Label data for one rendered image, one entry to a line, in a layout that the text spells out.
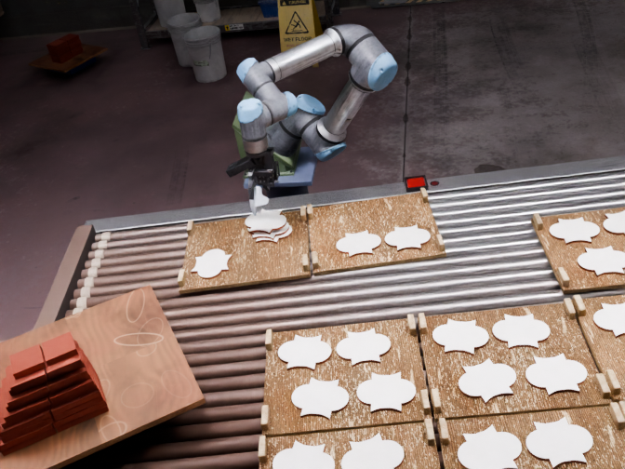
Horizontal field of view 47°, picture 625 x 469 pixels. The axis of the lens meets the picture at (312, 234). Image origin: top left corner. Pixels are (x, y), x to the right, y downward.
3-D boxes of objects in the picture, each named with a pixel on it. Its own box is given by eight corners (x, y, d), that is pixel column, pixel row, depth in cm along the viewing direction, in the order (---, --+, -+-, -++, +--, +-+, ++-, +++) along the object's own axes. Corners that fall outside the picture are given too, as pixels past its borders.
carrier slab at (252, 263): (191, 228, 251) (190, 224, 250) (307, 213, 249) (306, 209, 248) (179, 294, 223) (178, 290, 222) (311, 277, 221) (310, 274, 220)
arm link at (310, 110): (293, 113, 282) (313, 88, 275) (312, 139, 279) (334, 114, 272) (274, 113, 272) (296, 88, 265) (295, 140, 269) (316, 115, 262)
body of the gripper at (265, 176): (273, 189, 223) (269, 155, 216) (247, 188, 226) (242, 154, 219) (281, 176, 229) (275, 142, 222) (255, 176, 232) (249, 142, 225)
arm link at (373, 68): (317, 130, 279) (379, 29, 237) (339, 160, 276) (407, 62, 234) (294, 140, 272) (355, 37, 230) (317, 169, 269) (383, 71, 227)
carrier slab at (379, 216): (307, 212, 249) (307, 208, 248) (425, 194, 248) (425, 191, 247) (313, 275, 221) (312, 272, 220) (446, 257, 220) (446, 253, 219)
